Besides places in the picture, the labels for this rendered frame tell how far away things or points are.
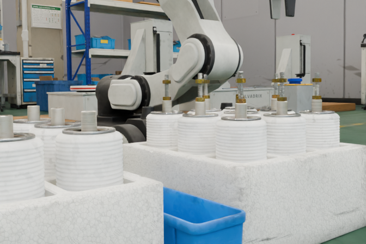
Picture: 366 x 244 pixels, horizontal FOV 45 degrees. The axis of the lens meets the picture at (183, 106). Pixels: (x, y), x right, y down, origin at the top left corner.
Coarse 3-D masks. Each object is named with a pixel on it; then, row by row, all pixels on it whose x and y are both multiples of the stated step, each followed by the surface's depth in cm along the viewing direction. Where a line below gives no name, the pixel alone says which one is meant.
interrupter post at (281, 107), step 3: (276, 102) 91; (279, 102) 90; (282, 102) 90; (285, 102) 90; (276, 105) 91; (279, 105) 90; (282, 105) 90; (285, 105) 90; (276, 108) 91; (279, 108) 90; (282, 108) 90; (285, 108) 90; (276, 111) 91; (279, 111) 90; (282, 111) 90; (285, 111) 90; (276, 114) 91; (279, 114) 90; (282, 114) 90; (285, 114) 90
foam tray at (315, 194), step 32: (128, 160) 102; (160, 160) 92; (192, 160) 83; (288, 160) 81; (320, 160) 87; (352, 160) 94; (192, 192) 84; (224, 192) 77; (256, 192) 76; (288, 192) 81; (320, 192) 87; (352, 192) 94; (256, 224) 76; (288, 224) 81; (320, 224) 88; (352, 224) 95
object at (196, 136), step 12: (180, 120) 91; (192, 120) 89; (204, 120) 88; (216, 120) 90; (180, 132) 91; (192, 132) 89; (204, 132) 89; (180, 144) 91; (192, 144) 89; (204, 144) 89
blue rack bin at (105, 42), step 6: (78, 36) 613; (102, 36) 634; (108, 36) 623; (78, 42) 615; (84, 42) 602; (90, 42) 591; (96, 42) 591; (102, 42) 597; (108, 42) 603; (114, 42) 610; (78, 48) 616; (84, 48) 604; (102, 48) 598; (108, 48) 605
